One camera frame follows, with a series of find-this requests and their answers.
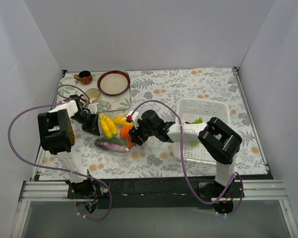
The red rimmed beige plate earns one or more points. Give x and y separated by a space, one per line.
113 83

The floral table mat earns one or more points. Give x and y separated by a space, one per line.
160 90

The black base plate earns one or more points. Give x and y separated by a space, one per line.
105 199

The yellow fake banana bunch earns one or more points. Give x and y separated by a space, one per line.
108 126

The brown ceramic cup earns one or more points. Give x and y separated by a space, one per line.
84 77

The cream enamel mug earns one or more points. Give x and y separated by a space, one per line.
93 93

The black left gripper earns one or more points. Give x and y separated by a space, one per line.
92 123

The orange fake fruit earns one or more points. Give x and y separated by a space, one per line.
124 132

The clear zip top bag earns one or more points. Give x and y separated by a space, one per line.
128 143

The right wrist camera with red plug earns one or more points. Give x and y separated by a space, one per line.
132 117

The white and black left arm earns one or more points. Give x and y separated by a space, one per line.
58 138

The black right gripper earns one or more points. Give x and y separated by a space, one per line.
138 134

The floral serving tray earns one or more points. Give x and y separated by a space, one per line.
70 86

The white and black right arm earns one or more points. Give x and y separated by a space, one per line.
219 140

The dark purple fake eggplant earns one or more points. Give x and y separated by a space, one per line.
110 146

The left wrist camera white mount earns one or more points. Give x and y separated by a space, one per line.
92 106

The aluminium frame rail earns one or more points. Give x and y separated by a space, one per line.
59 190

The small green fake cucumber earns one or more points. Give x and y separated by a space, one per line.
117 141

